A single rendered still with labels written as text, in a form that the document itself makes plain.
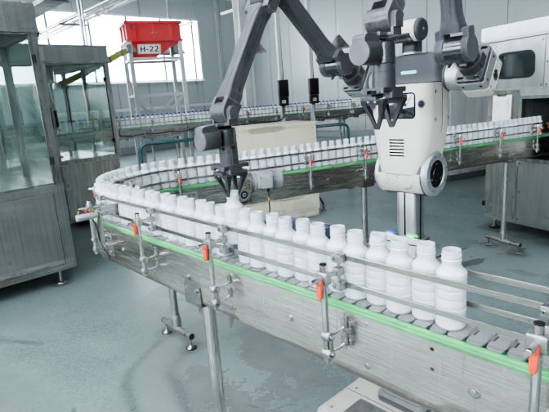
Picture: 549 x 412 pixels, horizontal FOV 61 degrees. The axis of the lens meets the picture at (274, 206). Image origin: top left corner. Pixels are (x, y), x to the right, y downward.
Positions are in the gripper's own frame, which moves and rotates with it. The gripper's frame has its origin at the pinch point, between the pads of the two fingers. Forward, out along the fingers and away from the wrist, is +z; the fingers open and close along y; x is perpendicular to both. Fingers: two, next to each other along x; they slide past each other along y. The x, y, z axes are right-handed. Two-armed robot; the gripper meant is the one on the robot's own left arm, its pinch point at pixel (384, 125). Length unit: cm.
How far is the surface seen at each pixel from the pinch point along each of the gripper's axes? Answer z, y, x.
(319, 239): 26.6, -17.2, 7.9
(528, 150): 53, 339, 85
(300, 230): 25.7, -17.0, 14.9
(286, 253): 32.5, -18.3, 19.4
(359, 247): 26.6, -16.9, -4.0
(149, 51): -93, 286, 633
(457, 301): 32.9, -17.5, -28.3
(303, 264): 34.5, -17.7, 13.8
